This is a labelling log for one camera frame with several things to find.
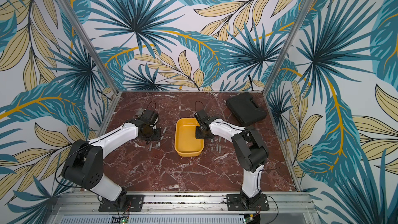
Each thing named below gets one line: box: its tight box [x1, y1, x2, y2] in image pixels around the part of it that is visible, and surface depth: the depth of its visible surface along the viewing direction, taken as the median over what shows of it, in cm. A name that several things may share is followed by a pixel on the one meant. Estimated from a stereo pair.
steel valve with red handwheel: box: [135, 107, 145, 118], surface depth 105 cm
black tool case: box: [225, 91, 268, 127], surface depth 108 cm
